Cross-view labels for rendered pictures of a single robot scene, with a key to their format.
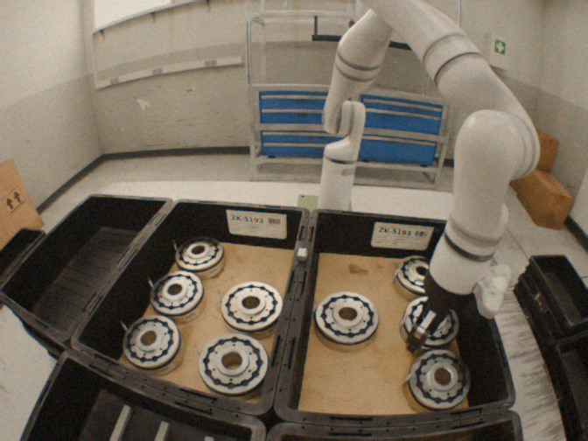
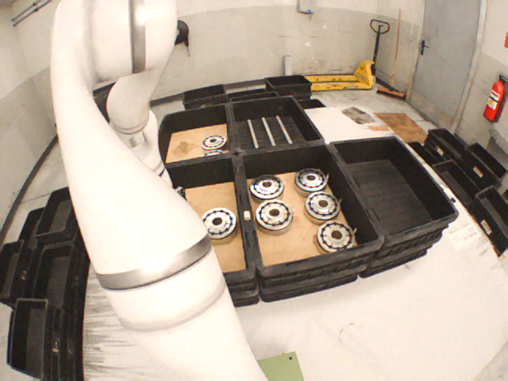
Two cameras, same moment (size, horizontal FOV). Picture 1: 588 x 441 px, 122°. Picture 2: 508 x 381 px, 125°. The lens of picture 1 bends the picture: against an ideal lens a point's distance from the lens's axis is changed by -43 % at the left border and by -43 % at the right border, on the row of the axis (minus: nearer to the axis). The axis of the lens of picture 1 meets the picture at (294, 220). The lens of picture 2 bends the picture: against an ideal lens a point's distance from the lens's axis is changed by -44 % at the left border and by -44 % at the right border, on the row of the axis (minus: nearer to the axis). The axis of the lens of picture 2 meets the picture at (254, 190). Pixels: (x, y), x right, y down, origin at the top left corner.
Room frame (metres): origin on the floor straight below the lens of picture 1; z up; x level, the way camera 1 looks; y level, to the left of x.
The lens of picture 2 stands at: (0.67, -0.07, 1.37)
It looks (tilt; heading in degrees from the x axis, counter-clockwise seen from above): 45 degrees down; 167
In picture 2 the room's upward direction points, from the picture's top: 5 degrees counter-clockwise
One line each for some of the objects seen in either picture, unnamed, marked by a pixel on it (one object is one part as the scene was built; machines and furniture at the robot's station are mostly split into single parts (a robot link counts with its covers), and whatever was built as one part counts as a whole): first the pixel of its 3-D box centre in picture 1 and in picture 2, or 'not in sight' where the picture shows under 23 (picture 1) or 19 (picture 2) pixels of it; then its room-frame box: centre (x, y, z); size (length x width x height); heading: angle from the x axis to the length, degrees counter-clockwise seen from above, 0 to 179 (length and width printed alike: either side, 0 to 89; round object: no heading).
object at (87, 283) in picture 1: (89, 268); (388, 190); (0.34, 0.44, 0.87); 0.40 x 0.30 x 0.11; 172
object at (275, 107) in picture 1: (304, 125); not in sight; (2.25, -0.08, 0.60); 0.72 x 0.03 x 0.56; 86
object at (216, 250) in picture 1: (199, 252); (336, 236); (0.42, 0.19, 0.86); 0.10 x 0.10 x 0.01
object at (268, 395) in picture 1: (201, 275); (302, 194); (0.30, 0.14, 0.92); 0.40 x 0.30 x 0.02; 172
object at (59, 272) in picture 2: (563, 395); (67, 287); (0.04, -1.12, 0.31); 0.40 x 0.30 x 0.34; 176
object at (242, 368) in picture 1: (232, 360); (267, 185); (0.18, 0.09, 0.86); 0.05 x 0.05 x 0.01
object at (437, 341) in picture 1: (431, 320); not in sight; (0.24, -0.23, 0.86); 0.10 x 0.10 x 0.01
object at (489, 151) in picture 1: (486, 184); (143, 144); (0.22, -0.20, 1.12); 0.09 x 0.07 x 0.15; 111
